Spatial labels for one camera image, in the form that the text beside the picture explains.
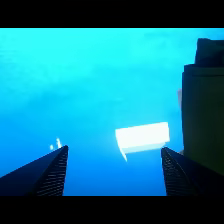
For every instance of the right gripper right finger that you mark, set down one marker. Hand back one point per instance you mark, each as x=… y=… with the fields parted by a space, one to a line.
x=186 y=176

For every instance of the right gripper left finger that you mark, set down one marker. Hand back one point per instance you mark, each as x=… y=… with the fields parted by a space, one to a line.
x=43 y=176

